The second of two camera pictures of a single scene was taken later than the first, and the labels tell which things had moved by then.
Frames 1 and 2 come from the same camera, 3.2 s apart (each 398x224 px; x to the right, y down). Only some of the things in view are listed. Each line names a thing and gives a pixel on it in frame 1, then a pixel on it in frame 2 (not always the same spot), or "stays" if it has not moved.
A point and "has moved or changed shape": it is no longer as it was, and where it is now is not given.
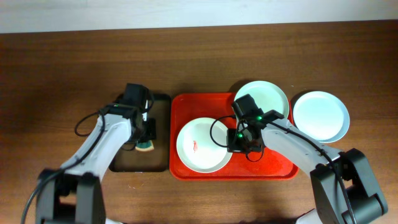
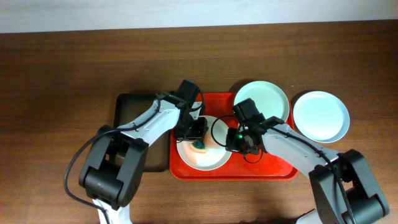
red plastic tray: [265, 165] stays
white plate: [202, 145] stays
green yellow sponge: [145, 146] has moved or changed shape
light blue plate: [323, 116] stays
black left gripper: [150, 131] -> [191, 135]
